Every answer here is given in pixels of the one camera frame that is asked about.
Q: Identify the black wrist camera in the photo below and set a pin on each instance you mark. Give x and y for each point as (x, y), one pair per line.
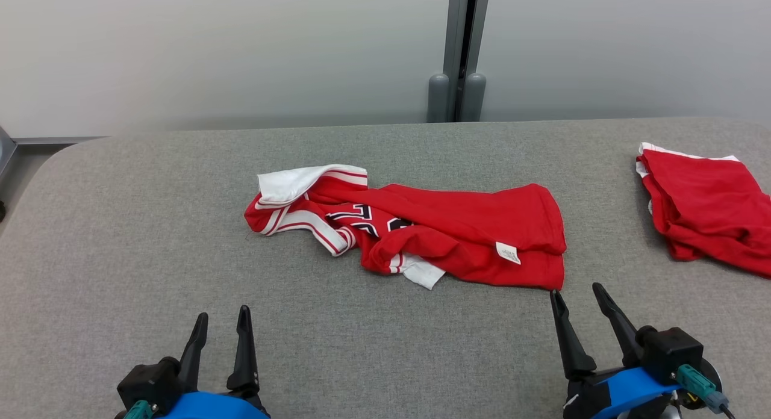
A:
(147, 383)
(668, 353)

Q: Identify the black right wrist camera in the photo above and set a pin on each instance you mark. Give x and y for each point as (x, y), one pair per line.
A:
(668, 353)

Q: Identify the grey partition post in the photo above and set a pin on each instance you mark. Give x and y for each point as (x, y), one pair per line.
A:
(453, 34)

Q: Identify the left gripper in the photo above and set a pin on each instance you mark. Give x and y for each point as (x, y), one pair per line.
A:
(258, 400)

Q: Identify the red shorts white trim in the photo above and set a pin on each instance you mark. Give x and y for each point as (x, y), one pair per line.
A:
(711, 202)

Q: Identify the red jersey white sleeves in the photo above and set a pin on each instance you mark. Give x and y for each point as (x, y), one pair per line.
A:
(470, 226)

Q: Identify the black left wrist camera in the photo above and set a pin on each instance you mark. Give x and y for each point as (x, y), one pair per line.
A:
(147, 383)

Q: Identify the grey cylindrical post foot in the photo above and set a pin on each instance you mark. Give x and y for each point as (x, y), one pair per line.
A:
(438, 100)
(473, 100)

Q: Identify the grey fabric sofa surface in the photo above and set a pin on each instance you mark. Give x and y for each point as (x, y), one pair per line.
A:
(361, 347)

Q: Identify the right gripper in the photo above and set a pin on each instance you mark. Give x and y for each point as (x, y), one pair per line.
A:
(584, 398)

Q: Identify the blue right camera mount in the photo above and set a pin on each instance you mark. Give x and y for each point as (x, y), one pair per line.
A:
(632, 389)

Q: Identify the grey metal floor rail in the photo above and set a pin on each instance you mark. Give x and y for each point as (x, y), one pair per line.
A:
(60, 140)

